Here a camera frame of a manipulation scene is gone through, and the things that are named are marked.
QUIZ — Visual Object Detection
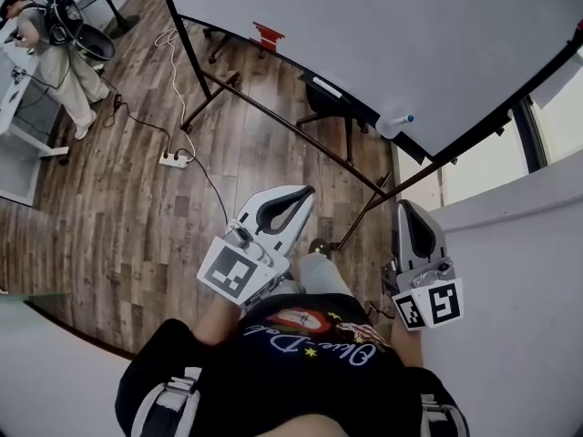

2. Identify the white cable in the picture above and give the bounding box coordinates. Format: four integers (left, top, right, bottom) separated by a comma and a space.
153, 27, 197, 158

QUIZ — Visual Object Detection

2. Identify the black office chair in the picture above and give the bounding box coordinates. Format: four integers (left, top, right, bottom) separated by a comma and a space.
202, 23, 238, 66
295, 82, 370, 166

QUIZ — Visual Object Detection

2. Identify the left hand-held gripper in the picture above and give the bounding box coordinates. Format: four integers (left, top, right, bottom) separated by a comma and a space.
196, 184, 316, 309

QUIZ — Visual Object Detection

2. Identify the white desk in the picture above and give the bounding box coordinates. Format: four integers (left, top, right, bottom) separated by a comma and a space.
0, 38, 69, 158

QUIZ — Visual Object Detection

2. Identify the black power cable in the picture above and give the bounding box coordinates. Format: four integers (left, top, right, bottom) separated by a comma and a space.
97, 75, 177, 158
175, 147, 231, 227

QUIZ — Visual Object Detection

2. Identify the black round-base table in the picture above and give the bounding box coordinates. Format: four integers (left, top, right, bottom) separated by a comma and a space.
77, 0, 141, 40

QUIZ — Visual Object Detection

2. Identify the grey harness strap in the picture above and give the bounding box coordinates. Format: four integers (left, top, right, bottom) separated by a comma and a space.
418, 393, 468, 437
130, 366, 204, 437

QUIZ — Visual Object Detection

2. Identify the person's grey trouser leg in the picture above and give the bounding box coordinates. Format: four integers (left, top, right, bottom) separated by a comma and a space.
297, 251, 354, 298

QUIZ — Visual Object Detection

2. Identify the black grey chair with hole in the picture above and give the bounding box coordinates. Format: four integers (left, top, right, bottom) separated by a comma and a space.
72, 23, 118, 63

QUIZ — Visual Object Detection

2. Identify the black window frame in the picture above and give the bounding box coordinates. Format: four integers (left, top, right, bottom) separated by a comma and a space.
509, 43, 583, 177

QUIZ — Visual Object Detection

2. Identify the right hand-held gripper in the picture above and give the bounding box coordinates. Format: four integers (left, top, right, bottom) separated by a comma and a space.
381, 199, 465, 332

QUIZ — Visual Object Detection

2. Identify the person's black printed t-shirt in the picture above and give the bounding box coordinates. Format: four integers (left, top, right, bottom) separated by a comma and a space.
114, 291, 470, 437

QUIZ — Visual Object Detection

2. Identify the person's right forearm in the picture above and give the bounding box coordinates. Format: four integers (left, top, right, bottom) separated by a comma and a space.
390, 323, 424, 368

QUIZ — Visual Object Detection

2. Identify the white power strip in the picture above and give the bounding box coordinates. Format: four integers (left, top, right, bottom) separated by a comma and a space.
158, 151, 190, 170

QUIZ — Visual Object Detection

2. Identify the person's left forearm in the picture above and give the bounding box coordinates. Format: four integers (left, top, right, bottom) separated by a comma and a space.
190, 296, 242, 345

